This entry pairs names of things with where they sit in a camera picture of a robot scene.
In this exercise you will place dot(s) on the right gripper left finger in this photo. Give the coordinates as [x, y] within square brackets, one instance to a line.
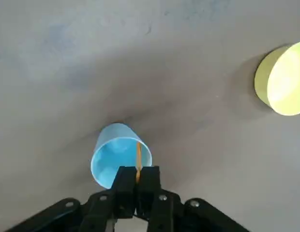
[125, 193]

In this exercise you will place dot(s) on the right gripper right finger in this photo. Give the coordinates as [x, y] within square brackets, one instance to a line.
[150, 193]

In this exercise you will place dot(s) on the blue plastic cup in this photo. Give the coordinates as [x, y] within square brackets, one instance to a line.
[116, 154]

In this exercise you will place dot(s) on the yellow plastic bowl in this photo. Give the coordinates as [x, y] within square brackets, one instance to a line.
[285, 84]

